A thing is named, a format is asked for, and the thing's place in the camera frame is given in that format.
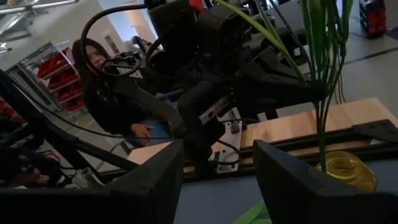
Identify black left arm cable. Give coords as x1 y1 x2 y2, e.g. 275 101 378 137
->
80 3 147 78

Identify yellow glass vase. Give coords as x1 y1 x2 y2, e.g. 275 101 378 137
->
315 151 377 193

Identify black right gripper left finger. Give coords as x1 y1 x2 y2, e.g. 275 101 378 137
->
0 139 185 224

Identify person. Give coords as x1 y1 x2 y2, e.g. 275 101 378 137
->
72 37 175 147

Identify red flower bunch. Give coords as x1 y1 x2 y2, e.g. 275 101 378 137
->
214 0 355 174

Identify black metal rig frame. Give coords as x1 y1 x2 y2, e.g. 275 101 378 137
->
0 68 141 175

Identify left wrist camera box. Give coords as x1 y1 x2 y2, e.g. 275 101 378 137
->
196 4 248 62

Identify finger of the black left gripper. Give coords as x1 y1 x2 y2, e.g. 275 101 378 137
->
236 74 312 121
257 46 321 100

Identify red and black crate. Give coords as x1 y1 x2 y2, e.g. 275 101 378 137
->
359 0 388 40

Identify metal shelf with red bins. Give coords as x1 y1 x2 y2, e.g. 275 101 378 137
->
20 40 86 113

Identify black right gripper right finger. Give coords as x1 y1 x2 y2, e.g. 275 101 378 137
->
252 139 398 224

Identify wooden table border board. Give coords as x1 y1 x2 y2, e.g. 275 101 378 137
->
127 96 398 166

